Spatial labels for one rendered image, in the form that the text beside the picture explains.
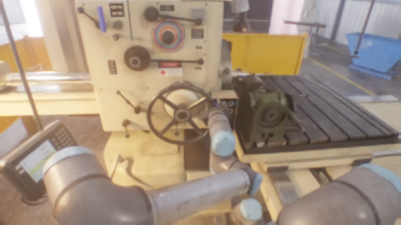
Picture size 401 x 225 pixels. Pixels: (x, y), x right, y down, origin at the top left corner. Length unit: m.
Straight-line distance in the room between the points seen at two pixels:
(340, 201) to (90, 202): 0.43
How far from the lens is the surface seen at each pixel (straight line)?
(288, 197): 1.55
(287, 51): 4.17
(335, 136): 1.76
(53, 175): 0.51
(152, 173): 1.79
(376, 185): 0.52
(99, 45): 1.25
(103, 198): 0.42
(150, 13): 1.10
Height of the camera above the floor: 1.89
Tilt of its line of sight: 28 degrees down
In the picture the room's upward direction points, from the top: 1 degrees clockwise
